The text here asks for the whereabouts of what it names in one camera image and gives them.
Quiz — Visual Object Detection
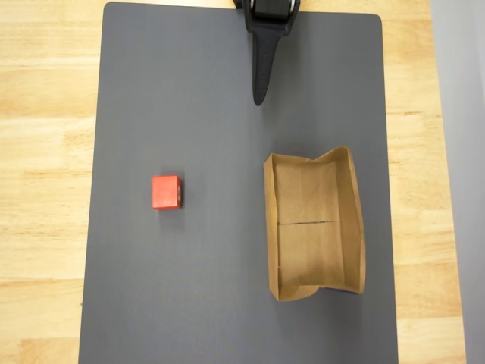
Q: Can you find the red cube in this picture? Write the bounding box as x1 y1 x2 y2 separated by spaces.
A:
151 174 183 211

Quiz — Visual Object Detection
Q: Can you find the grey mat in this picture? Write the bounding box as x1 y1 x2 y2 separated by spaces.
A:
77 2 399 364

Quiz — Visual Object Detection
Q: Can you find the brown paper bag tray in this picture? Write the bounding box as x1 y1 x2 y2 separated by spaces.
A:
263 146 367 303

